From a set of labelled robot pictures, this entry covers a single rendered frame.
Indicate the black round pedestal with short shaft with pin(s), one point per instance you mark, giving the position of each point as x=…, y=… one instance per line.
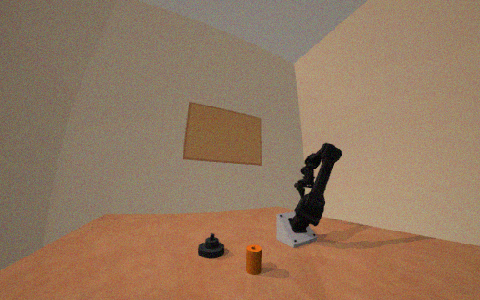
x=211, y=248

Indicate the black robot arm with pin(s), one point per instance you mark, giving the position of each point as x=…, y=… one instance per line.
x=310, y=208

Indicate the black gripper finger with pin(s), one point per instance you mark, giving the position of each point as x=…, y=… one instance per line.
x=301, y=192

